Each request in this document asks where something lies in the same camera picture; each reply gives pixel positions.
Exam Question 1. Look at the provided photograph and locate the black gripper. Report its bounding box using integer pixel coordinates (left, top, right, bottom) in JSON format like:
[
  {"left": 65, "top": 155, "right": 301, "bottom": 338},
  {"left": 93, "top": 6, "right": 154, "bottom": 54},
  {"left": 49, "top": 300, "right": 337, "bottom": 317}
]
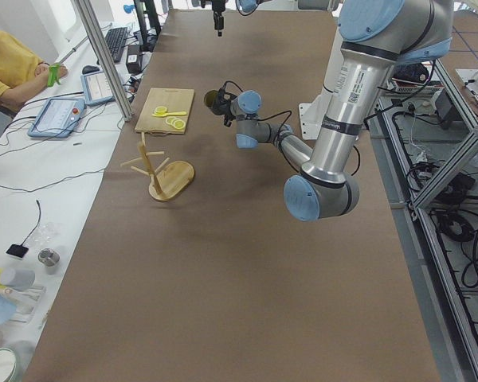
[
  {"left": 213, "top": 95, "right": 236, "bottom": 127},
  {"left": 201, "top": 0, "right": 226, "bottom": 37}
]

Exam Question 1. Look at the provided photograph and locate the blue-grey mug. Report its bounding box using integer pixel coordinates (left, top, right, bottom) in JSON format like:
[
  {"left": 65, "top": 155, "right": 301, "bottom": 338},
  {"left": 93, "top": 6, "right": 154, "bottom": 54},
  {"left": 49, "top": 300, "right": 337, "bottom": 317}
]
[{"left": 204, "top": 90, "right": 226, "bottom": 115}]

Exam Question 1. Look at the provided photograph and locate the wooden cup rack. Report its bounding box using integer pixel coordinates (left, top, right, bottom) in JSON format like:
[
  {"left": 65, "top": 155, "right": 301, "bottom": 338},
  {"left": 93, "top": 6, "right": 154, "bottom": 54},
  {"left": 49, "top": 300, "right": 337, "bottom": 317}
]
[{"left": 120, "top": 133, "right": 195, "bottom": 202}]

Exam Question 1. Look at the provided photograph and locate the small steel cup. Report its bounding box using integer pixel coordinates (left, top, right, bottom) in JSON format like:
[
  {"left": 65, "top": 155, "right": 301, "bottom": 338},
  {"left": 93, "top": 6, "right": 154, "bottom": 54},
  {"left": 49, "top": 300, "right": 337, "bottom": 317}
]
[{"left": 37, "top": 248, "right": 60, "bottom": 275}]

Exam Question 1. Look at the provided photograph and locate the grey cup on tray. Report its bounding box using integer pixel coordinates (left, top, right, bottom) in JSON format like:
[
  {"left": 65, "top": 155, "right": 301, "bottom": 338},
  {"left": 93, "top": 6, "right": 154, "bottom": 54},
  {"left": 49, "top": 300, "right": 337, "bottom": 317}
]
[{"left": 0, "top": 267, "right": 35, "bottom": 291}]

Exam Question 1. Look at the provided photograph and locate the clear cup tray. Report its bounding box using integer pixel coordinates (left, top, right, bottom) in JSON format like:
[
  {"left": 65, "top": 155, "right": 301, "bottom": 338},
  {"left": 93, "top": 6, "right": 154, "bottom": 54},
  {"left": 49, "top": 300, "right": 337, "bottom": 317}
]
[{"left": 5, "top": 285, "right": 46, "bottom": 324}]

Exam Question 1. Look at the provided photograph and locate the yellow plastic knife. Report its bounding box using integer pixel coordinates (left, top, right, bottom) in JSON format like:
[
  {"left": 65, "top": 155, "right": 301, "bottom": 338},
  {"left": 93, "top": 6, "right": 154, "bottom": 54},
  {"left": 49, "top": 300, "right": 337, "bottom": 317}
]
[{"left": 151, "top": 111, "right": 187, "bottom": 118}]

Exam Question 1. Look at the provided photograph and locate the wooden cutting board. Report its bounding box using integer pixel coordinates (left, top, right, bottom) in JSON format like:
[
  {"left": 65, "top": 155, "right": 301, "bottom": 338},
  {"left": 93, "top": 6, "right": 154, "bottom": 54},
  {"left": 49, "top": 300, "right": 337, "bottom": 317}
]
[{"left": 135, "top": 88, "right": 194, "bottom": 134}]

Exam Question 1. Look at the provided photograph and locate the lemon slice under knife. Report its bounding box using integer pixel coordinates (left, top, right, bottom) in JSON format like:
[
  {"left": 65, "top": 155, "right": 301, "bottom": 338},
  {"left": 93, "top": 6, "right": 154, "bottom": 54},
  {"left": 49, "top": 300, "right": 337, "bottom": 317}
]
[{"left": 153, "top": 106, "right": 168, "bottom": 116}]

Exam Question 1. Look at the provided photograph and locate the black monitor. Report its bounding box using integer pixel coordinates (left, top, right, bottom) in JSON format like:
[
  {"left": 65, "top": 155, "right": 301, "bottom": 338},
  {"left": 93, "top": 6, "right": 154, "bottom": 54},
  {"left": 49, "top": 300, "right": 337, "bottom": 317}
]
[{"left": 134, "top": 0, "right": 161, "bottom": 53}]

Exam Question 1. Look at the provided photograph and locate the black keyboard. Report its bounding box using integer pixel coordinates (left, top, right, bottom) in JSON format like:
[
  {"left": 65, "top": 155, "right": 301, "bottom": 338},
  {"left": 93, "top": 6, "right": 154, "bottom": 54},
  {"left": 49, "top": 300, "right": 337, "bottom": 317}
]
[{"left": 104, "top": 27, "right": 129, "bottom": 63}]

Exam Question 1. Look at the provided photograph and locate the far teach pendant tablet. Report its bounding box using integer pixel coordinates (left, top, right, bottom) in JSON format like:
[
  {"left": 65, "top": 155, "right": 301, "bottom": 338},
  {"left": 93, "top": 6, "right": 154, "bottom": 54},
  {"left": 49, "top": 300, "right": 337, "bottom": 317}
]
[{"left": 80, "top": 71, "right": 115, "bottom": 106}]

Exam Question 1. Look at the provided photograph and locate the teach pendant tablet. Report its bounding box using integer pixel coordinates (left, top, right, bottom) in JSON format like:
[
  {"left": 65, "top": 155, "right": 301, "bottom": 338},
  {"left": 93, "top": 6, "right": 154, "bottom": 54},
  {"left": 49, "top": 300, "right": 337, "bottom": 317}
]
[
  {"left": 27, "top": 97, "right": 85, "bottom": 138},
  {"left": 80, "top": 71, "right": 115, "bottom": 106}
]

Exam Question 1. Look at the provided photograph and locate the near teach pendant tablet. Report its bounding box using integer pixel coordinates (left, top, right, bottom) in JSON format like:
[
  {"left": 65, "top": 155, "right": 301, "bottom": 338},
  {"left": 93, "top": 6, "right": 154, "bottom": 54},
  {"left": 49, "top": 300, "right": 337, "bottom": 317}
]
[{"left": 27, "top": 97, "right": 85, "bottom": 138}]

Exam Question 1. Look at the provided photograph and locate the person in yellow shirt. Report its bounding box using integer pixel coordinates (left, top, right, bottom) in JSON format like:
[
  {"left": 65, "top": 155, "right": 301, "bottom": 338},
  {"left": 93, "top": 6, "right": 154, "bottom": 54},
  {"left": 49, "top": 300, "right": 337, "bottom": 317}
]
[{"left": 0, "top": 30, "right": 50, "bottom": 115}]

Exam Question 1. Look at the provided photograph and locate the black square pad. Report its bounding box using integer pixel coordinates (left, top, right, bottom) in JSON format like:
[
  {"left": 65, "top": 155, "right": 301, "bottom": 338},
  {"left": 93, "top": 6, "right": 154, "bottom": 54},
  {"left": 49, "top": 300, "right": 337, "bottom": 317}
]
[{"left": 6, "top": 244, "right": 29, "bottom": 259}]

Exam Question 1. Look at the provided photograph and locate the pale green bowl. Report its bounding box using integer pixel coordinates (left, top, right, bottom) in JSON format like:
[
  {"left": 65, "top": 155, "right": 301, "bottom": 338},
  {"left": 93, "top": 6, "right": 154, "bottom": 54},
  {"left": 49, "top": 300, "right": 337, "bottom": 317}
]
[{"left": 0, "top": 348, "right": 19, "bottom": 382}]

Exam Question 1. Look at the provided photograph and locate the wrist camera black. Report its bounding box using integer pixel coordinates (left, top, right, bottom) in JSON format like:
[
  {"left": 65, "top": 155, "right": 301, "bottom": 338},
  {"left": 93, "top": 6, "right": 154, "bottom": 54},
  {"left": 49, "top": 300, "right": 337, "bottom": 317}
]
[{"left": 215, "top": 80, "right": 237, "bottom": 104}]

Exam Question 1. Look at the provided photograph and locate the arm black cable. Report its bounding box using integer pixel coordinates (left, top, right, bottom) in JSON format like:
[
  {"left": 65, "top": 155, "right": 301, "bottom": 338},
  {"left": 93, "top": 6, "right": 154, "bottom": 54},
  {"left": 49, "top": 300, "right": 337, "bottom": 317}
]
[{"left": 222, "top": 71, "right": 403, "bottom": 176}]

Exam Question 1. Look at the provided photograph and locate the aluminium frame post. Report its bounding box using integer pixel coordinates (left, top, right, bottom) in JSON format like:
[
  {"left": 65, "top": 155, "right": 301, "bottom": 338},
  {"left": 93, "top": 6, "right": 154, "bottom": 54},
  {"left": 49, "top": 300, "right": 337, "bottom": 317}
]
[{"left": 73, "top": 0, "right": 132, "bottom": 122}]

